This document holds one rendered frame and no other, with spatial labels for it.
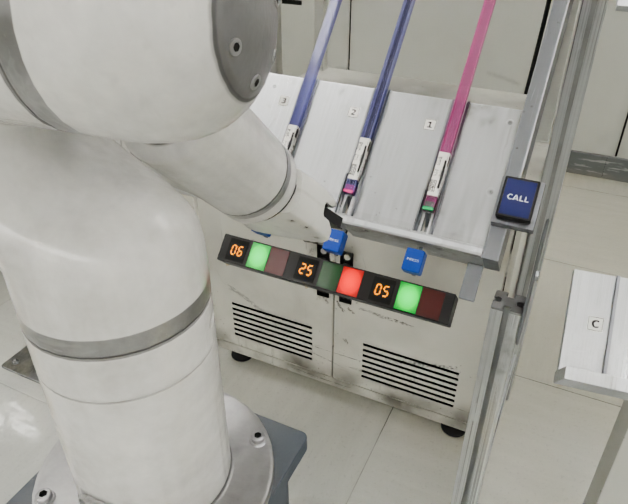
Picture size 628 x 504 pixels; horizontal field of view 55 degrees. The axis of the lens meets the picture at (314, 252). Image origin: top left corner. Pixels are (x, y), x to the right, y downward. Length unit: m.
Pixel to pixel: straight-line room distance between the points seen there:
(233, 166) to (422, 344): 0.90
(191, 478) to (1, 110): 0.28
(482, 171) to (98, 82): 0.61
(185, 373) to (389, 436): 1.11
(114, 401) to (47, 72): 0.20
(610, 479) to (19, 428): 1.25
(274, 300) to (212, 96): 1.15
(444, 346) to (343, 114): 0.59
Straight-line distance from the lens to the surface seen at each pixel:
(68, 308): 0.35
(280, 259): 0.84
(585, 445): 1.58
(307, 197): 0.57
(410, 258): 0.77
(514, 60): 2.71
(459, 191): 0.80
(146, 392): 0.39
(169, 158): 0.43
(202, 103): 0.27
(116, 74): 0.26
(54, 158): 0.37
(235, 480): 0.52
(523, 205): 0.74
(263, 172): 0.49
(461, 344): 1.26
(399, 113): 0.85
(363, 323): 1.32
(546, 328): 1.86
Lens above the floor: 1.12
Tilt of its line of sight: 33 degrees down
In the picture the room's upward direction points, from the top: straight up
